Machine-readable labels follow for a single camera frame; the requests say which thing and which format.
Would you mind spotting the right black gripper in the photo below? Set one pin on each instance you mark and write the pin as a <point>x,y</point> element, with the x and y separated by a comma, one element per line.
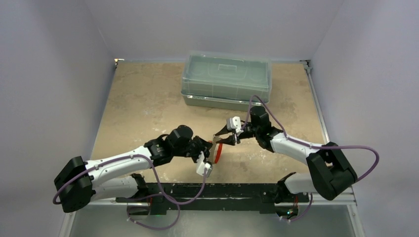
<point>233,135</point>

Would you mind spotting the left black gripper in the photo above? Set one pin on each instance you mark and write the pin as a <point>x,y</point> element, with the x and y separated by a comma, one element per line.
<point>203,146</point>

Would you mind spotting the red handled metal key tool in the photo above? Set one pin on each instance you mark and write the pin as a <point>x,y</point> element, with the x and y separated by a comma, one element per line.
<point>215,151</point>

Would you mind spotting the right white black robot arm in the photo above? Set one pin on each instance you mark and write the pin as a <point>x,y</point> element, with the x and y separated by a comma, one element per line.
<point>330,173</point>

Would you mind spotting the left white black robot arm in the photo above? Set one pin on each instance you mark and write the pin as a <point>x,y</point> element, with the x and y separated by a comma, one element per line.
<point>80,182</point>

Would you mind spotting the clear lidded grey storage box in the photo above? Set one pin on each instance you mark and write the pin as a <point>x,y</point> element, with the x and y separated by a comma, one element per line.
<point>225,81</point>

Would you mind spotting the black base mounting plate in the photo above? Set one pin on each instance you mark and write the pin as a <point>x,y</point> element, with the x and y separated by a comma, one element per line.
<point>263,198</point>

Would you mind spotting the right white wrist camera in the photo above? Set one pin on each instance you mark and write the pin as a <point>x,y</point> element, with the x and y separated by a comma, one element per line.
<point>234,125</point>

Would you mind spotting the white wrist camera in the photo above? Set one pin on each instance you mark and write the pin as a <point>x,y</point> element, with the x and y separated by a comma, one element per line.
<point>234,125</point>
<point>203,168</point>

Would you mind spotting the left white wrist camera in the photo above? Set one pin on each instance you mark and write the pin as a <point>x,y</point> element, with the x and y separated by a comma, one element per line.
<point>203,168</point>

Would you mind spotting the aluminium frame rail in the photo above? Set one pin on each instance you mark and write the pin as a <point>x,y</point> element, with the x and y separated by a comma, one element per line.
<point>243,82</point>

